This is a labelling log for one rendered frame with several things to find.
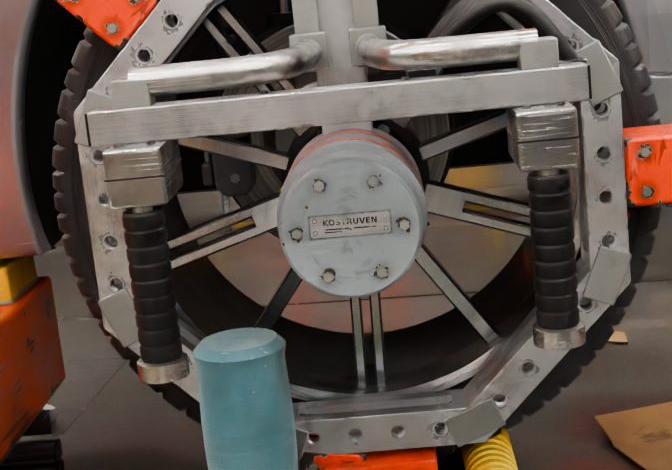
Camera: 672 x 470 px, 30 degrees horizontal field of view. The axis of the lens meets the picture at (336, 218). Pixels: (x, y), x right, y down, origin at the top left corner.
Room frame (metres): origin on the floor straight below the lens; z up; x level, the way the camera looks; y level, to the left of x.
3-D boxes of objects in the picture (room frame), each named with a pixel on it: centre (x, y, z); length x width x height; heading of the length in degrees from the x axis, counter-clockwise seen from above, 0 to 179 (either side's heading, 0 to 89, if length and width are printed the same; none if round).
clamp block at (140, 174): (1.07, 0.16, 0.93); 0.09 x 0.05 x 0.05; 177
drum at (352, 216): (1.19, -0.02, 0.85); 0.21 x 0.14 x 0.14; 177
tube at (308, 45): (1.15, 0.08, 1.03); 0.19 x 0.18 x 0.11; 177
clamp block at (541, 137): (1.05, -0.18, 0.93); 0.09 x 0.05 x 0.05; 177
